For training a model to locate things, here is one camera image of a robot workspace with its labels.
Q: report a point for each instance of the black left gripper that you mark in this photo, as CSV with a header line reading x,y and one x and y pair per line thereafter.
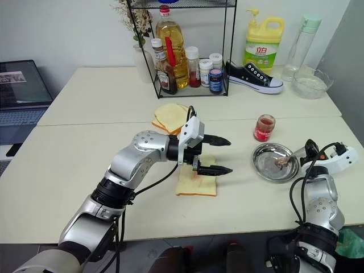
x,y
194,153

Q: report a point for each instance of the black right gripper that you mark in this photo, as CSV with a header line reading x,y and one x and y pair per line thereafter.
x,y
311,149

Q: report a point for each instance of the white bread slice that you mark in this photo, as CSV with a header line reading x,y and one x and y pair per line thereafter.
x,y
167,130
170,113
199,185

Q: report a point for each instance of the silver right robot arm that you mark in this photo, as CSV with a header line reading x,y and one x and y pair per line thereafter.
x,y
318,207

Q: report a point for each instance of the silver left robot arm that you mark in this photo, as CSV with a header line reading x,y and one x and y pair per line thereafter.
x,y
148,142

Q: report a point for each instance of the red jam jar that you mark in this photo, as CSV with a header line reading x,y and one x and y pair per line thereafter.
x,y
264,129

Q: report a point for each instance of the round steel plate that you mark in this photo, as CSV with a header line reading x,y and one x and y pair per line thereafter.
x,y
266,167

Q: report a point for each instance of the glass bowl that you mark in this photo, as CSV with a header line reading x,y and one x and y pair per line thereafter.
x,y
308,85

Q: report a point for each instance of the dark blue jar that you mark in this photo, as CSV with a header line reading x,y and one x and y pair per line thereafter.
x,y
215,82

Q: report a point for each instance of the white plastic jar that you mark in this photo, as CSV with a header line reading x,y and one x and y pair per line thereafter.
x,y
205,75

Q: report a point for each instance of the clear jar with red spice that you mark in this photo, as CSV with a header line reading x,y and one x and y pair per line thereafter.
x,y
193,74

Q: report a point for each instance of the black canvas sneaker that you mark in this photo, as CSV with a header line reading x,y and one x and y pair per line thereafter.
x,y
247,74

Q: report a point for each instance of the ketchup bottle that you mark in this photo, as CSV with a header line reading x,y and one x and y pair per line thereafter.
x,y
166,79

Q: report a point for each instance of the jar with white lid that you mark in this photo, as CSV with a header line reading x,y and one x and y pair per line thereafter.
x,y
216,60

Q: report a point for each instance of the clear bottle with green lid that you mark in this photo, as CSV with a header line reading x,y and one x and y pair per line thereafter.
x,y
297,54

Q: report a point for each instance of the green plastic bag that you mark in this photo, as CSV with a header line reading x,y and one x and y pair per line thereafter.
x,y
351,243

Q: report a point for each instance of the dark rounded shape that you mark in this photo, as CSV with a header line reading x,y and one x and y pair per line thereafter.
x,y
236,258
167,260

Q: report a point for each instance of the yellow dish soap bottle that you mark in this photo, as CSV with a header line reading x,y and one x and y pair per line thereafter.
x,y
260,51

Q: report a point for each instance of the white vase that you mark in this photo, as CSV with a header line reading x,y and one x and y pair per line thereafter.
x,y
142,68

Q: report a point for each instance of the cooking oil bottle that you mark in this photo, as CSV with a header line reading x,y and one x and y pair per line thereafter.
x,y
170,31

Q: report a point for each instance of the dried flowers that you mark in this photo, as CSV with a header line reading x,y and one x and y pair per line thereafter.
x,y
140,20

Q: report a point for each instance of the blue round lid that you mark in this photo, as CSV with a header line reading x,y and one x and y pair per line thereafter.
x,y
167,1

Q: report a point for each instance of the black phone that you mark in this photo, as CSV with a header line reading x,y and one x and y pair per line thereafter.
x,y
14,149

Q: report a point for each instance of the dark laptop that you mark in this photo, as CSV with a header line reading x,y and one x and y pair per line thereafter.
x,y
20,91

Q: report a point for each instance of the perforated metal board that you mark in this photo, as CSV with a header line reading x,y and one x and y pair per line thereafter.
x,y
4,167

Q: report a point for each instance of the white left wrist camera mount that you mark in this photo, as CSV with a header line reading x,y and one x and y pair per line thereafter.
x,y
192,128

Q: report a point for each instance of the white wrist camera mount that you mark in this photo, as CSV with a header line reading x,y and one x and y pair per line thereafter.
x,y
192,128
341,162

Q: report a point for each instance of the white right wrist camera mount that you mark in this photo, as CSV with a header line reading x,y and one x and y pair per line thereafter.
x,y
341,162

